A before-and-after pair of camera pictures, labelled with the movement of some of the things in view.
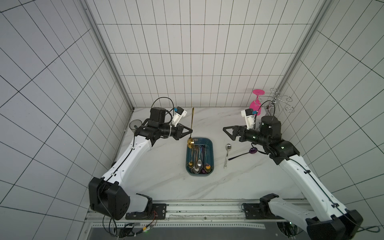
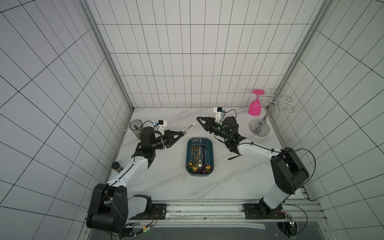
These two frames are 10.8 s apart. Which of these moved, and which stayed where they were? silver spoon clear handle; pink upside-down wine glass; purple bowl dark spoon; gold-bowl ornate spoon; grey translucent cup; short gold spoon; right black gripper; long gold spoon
Moved: right black gripper; long gold spoon; silver spoon clear handle
Stayed: gold-bowl ornate spoon; purple bowl dark spoon; pink upside-down wine glass; grey translucent cup; short gold spoon
